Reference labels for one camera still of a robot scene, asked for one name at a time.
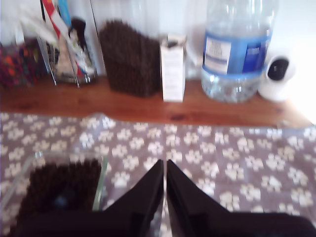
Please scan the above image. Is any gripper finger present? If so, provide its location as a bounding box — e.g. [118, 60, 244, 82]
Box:
[103, 159, 164, 218]
[166, 159, 233, 218]

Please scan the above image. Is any clear glass food container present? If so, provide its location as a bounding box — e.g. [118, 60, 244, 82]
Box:
[0, 151, 109, 223]

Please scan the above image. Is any brown cat food kibble heap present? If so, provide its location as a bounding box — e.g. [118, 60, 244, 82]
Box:
[22, 159, 102, 215]

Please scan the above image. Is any grey paw print cloth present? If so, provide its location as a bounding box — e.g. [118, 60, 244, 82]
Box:
[0, 112, 316, 237]

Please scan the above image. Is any small white carton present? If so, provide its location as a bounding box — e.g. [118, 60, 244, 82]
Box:
[159, 33, 187, 102]

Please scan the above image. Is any tall clear kibble storage jar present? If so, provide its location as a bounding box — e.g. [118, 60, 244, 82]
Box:
[91, 0, 162, 98]

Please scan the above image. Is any large clear water bottle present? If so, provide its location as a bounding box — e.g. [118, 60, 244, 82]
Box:
[200, 0, 278, 103]

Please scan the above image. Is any floral tissue box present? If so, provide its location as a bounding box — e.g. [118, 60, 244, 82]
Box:
[0, 40, 47, 88]

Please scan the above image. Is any white sachet green print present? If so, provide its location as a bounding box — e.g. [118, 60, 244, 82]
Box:
[19, 14, 57, 42]

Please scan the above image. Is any blue sachet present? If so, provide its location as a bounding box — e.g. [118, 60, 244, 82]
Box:
[58, 0, 72, 27]

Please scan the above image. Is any red sachet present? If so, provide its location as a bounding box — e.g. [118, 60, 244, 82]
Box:
[40, 0, 62, 38]

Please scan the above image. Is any chrome wire basket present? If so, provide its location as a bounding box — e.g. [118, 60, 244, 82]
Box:
[37, 0, 99, 88]

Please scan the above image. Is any white pack green ring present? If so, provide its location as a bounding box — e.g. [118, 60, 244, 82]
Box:
[66, 32, 91, 71]

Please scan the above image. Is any small white round camera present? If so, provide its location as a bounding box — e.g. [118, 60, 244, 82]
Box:
[258, 48, 297, 102]

